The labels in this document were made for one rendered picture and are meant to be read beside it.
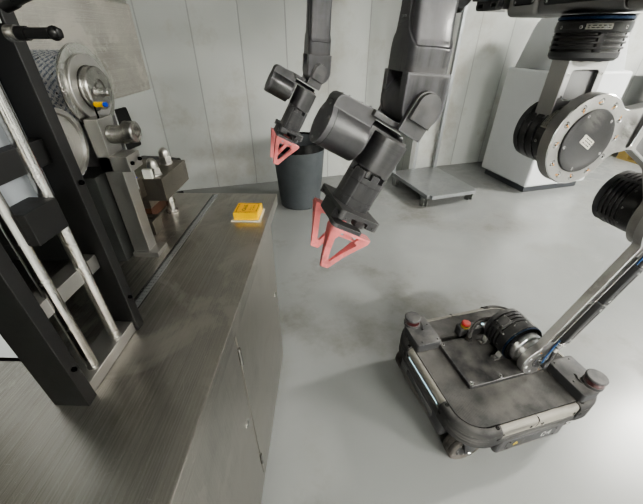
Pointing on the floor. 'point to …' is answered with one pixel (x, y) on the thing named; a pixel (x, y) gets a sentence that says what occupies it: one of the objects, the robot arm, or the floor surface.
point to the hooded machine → (510, 114)
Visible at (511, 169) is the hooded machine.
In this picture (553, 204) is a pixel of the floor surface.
